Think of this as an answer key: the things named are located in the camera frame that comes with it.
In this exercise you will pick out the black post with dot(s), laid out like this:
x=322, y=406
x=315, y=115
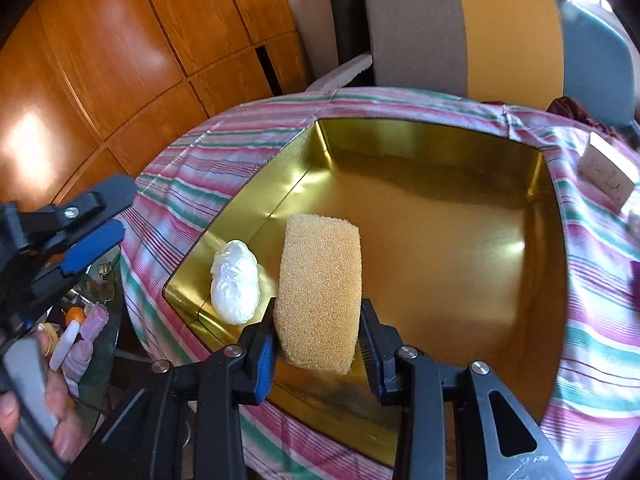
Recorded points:
x=351, y=29

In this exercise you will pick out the dark red cloth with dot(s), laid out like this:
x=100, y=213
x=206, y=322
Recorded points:
x=567, y=107

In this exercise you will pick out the gold metal tin box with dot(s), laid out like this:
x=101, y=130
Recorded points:
x=462, y=252

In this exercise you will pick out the small white cardboard box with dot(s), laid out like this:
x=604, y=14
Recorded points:
x=608, y=169

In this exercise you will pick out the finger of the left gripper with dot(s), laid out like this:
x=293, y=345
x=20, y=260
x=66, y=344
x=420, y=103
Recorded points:
x=84, y=213
x=54, y=281

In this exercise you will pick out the white bed rail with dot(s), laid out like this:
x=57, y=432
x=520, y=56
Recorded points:
x=343, y=75

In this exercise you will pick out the grey yellow blue headboard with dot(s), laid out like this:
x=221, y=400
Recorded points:
x=521, y=52

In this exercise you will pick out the person's left hand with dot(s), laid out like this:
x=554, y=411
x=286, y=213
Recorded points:
x=68, y=437

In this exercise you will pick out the wooden wardrobe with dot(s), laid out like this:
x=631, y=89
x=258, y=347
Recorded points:
x=90, y=88

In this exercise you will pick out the yellow sponge block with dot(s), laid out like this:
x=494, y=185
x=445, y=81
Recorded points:
x=319, y=293

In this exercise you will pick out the white plastic bag bundle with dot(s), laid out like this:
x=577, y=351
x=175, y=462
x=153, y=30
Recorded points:
x=235, y=291

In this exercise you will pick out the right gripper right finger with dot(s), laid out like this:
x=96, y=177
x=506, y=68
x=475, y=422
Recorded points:
x=494, y=436

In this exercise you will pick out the striped bed sheet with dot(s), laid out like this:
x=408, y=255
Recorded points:
x=594, y=410

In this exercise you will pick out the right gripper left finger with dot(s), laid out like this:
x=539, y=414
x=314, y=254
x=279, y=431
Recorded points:
x=142, y=438

